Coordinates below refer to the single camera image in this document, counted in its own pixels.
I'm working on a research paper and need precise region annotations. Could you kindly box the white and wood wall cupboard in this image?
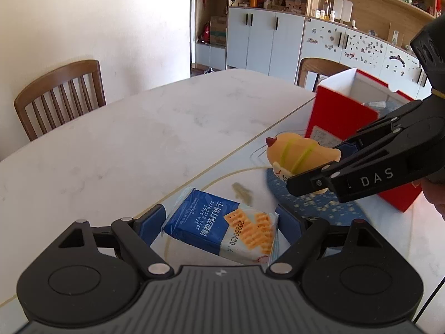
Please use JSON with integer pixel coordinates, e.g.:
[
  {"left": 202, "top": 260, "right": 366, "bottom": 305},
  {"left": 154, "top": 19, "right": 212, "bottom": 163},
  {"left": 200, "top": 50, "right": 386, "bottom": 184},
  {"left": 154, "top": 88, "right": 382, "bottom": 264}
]
[{"left": 193, "top": 0, "right": 445, "bottom": 101}]

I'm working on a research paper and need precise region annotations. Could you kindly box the printed cardboard box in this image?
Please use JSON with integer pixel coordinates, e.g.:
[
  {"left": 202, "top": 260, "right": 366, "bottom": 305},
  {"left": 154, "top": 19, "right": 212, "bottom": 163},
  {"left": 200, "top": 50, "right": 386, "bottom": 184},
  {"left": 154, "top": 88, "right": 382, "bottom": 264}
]
[{"left": 209, "top": 16, "right": 228, "bottom": 46}]

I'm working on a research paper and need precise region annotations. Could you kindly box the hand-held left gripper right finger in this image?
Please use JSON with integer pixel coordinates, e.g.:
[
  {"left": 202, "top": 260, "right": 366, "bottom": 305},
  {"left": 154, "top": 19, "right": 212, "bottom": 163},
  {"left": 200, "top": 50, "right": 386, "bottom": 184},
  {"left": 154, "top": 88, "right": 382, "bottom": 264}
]
[{"left": 266, "top": 204, "right": 382, "bottom": 279}]

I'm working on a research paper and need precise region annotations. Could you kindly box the person's right hand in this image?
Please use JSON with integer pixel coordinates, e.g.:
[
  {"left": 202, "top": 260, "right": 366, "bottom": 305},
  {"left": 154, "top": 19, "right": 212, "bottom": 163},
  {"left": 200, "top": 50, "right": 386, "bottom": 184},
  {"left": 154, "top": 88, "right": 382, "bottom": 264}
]
[{"left": 421, "top": 175, "right": 445, "bottom": 221}]

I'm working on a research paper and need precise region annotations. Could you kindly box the black cable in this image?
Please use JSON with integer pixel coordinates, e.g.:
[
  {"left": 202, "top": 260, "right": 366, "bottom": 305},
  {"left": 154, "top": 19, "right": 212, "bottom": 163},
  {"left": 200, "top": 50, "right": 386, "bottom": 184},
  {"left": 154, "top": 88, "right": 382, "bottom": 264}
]
[{"left": 414, "top": 275, "right": 445, "bottom": 325}]

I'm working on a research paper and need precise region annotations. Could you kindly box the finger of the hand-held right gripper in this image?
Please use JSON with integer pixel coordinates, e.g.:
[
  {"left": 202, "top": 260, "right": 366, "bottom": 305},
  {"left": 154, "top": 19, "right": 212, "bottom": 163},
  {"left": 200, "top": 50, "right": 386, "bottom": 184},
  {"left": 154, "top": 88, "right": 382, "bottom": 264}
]
[
  {"left": 339, "top": 100, "right": 423, "bottom": 163},
  {"left": 286, "top": 149, "right": 394, "bottom": 197}
]

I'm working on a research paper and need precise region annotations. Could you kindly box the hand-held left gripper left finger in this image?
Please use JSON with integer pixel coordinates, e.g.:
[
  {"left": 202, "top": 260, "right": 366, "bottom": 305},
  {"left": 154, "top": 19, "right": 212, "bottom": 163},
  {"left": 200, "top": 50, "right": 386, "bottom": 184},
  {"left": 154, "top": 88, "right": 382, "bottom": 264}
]
[{"left": 57, "top": 203, "right": 174, "bottom": 279}]

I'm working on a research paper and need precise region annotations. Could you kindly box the wooden slat-back chair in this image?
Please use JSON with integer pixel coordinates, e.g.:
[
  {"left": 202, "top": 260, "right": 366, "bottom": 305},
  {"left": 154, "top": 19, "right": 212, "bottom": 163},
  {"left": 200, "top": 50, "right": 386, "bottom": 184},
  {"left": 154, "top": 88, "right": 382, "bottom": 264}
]
[{"left": 14, "top": 60, "right": 107, "bottom": 142}]

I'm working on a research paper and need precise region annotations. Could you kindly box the blue cracker packet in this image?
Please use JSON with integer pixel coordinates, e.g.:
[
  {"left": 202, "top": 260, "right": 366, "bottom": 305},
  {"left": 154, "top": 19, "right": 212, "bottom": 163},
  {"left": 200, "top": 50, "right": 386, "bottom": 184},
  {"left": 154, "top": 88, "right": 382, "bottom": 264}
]
[{"left": 162, "top": 187, "right": 280, "bottom": 265}]

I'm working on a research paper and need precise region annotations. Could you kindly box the yellow cat toy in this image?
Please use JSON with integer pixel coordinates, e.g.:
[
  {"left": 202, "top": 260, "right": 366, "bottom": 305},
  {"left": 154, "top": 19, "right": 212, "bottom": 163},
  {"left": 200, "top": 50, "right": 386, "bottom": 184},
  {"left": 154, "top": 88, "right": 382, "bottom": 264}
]
[{"left": 266, "top": 132, "right": 341, "bottom": 193}]

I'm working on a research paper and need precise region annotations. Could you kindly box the white marble desktop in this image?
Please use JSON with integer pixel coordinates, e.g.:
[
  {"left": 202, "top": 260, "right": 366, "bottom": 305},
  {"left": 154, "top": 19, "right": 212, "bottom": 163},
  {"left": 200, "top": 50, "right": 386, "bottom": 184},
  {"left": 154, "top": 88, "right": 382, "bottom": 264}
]
[{"left": 0, "top": 68, "right": 445, "bottom": 334}]

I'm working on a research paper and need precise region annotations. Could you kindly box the red cardboard box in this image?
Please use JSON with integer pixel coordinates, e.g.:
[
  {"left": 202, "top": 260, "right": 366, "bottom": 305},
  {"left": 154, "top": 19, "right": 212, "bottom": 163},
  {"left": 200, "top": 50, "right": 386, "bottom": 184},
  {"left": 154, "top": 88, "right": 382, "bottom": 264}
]
[{"left": 305, "top": 68, "right": 423, "bottom": 213}]

